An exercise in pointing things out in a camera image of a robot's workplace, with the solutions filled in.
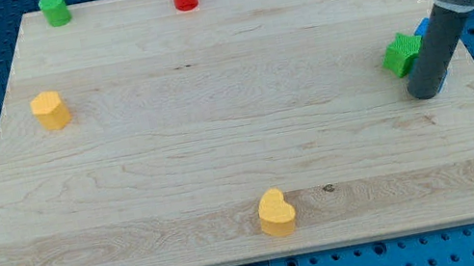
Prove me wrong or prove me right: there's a yellow heart block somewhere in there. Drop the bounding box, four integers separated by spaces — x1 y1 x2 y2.
257 188 297 237

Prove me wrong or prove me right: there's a light wooden board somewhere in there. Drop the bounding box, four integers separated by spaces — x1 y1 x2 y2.
0 0 474 266

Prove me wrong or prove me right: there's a green star block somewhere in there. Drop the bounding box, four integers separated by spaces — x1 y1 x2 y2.
382 33 423 78

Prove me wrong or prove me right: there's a yellow hexagon block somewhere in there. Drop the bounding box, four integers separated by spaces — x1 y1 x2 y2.
30 91 72 131

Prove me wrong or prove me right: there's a blue block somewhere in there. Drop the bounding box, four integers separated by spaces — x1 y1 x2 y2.
410 14 452 96

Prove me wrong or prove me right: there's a green cylinder block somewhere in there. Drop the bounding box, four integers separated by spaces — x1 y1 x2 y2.
38 0 72 27

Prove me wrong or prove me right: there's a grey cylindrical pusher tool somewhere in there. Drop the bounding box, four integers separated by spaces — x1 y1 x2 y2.
407 2 474 100

